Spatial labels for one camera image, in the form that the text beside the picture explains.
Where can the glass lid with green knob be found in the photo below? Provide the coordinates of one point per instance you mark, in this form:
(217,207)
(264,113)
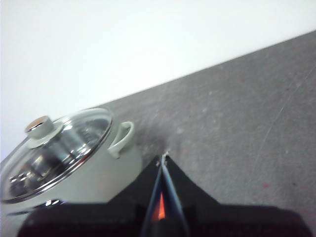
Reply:
(61,148)

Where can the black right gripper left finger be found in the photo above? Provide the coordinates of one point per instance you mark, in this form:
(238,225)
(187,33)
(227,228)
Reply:
(103,219)

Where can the pale green electric pot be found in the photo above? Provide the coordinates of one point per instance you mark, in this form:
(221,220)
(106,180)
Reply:
(98,177)

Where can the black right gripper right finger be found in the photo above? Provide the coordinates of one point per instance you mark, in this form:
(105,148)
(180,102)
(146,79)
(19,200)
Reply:
(222,222)

